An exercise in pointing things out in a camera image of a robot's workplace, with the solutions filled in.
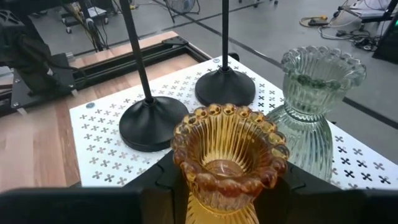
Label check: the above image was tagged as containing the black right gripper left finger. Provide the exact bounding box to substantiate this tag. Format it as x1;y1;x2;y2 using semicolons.
124;151;188;224

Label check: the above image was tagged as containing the tall black candlestick holder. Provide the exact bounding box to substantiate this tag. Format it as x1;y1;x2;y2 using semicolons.
195;0;256;107
119;0;190;152

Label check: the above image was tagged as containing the white perforated metal shelf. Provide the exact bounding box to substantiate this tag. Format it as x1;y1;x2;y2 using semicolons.
68;55;398;190

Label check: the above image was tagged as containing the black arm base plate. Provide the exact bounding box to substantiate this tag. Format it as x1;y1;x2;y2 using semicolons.
11;52;78;110

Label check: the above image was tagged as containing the black aluminium table frame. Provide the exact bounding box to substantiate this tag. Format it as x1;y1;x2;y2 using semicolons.
0;35;212;118

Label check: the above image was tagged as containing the black cable tangle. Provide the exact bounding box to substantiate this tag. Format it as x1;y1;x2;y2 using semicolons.
320;24;384;52

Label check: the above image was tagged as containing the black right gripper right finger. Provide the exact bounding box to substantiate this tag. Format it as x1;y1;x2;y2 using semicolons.
254;162;366;224

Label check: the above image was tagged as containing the amber glass candle holder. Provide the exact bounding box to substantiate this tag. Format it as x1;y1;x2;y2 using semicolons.
170;103;290;224

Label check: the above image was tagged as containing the grey floor fan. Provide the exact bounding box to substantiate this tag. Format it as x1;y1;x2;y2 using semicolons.
163;0;201;16

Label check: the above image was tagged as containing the wheeled equipment cart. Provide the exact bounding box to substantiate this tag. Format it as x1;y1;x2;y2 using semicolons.
60;0;109;52

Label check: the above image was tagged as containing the black computer tower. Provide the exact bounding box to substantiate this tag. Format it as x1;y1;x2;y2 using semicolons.
372;12;398;65

